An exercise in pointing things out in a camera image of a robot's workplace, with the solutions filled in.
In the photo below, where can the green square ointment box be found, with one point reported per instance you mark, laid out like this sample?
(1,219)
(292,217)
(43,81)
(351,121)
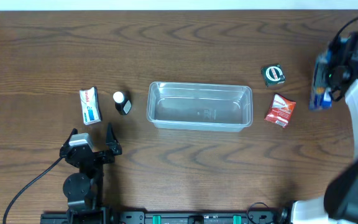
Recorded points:
(273,74)

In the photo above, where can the clear plastic container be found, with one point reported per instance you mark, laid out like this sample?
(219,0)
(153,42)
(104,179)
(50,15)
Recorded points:
(200,106)

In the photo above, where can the red medicine sachet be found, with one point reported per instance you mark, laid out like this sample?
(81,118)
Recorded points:
(280,111)

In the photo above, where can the black bottle white cap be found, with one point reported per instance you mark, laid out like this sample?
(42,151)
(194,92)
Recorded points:
(122,102)

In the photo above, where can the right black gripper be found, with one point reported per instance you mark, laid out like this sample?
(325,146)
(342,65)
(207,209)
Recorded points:
(319,79)

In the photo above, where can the white medicine box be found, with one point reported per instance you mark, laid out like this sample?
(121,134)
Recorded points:
(89,105)

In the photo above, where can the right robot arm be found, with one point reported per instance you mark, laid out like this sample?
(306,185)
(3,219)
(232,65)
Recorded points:
(339,204)

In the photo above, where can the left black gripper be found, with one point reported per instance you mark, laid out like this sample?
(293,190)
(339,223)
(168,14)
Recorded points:
(97,155)

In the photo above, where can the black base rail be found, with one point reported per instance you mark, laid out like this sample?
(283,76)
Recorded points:
(166,217)

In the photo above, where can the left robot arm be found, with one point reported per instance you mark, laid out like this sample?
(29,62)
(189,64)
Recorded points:
(84,189)

